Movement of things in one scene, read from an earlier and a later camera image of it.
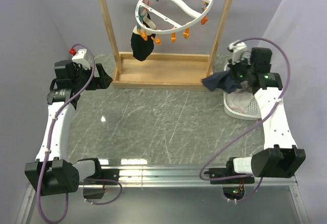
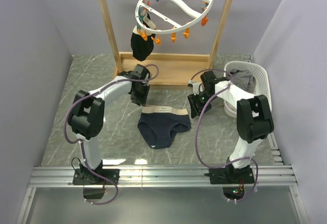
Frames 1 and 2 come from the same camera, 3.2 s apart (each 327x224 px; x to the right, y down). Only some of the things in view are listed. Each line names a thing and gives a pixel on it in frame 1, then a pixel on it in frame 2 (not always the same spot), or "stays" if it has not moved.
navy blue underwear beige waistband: [224, 81] to [158, 125]
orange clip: [144, 35] stays
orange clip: [158, 40] stays
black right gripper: [232, 68] to [193, 99]
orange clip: [173, 37] stays
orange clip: [204, 20] stays
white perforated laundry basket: [241, 103] to [262, 82]
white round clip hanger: [171, 6] stays
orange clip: [186, 32] stays
